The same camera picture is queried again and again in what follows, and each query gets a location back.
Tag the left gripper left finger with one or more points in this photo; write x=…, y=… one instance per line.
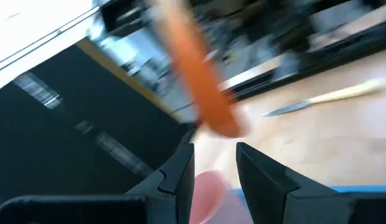
x=118, y=211

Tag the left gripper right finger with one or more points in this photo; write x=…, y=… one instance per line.
x=305, y=208

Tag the pink plastic cup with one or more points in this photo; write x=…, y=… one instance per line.
x=208, y=196

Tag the black partition screen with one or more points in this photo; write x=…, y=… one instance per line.
x=71, y=130

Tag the black aluminium table frame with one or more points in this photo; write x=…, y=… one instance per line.
x=351, y=53

